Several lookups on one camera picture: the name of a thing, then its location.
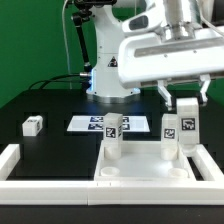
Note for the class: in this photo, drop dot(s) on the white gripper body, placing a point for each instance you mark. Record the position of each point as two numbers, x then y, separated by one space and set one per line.
172 40

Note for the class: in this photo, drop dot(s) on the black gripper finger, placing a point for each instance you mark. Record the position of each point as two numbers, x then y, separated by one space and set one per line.
204 83
165 94

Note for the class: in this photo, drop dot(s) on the white square table top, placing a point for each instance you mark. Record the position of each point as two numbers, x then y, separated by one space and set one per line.
143 161

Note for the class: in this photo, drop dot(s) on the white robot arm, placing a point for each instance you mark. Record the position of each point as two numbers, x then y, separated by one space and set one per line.
105 84

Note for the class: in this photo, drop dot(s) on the white U-shaped obstacle fence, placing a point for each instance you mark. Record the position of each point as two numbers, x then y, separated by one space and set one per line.
208 191

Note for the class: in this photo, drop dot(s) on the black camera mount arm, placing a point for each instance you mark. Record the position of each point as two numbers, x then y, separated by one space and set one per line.
80 17

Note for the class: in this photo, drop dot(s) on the white AprilTag base plate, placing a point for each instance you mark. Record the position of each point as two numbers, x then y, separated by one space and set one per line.
95 124

